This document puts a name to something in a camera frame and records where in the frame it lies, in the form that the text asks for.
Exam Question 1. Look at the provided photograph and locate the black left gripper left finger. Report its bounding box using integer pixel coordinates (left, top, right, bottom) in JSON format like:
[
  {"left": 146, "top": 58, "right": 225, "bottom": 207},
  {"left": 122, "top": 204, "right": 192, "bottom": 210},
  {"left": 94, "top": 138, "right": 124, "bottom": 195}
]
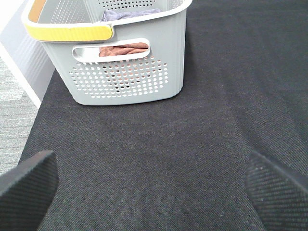
[{"left": 0, "top": 150, "right": 59, "bottom": 231}]

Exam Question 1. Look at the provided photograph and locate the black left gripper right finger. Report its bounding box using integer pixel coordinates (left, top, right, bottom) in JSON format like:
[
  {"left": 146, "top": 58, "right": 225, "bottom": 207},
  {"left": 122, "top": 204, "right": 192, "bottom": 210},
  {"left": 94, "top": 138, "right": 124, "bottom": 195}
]
[{"left": 245, "top": 152, "right": 308, "bottom": 231}]

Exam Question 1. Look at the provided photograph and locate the grey perforated laundry basket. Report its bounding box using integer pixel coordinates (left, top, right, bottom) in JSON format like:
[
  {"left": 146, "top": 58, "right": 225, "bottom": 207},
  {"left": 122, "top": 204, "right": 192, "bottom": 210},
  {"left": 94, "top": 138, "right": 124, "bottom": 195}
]
[{"left": 21, "top": 0, "right": 193, "bottom": 106}]

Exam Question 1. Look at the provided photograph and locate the brown towel in basket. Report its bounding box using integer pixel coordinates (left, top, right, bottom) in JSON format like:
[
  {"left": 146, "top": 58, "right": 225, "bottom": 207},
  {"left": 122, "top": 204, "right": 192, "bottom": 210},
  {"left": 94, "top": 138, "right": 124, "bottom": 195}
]
[{"left": 99, "top": 43, "right": 149, "bottom": 57}]

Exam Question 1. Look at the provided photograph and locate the grey-purple towel in basket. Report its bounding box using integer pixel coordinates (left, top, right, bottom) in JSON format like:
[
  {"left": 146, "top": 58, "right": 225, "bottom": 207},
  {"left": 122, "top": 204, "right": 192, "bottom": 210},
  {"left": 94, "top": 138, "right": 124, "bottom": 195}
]
[{"left": 101, "top": 9, "right": 161, "bottom": 22}]

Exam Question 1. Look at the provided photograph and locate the yellow basket handle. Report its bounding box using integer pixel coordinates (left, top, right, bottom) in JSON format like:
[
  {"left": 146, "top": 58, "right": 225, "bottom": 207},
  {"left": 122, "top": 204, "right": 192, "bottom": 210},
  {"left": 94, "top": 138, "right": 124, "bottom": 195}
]
[{"left": 21, "top": 0, "right": 113, "bottom": 42}]

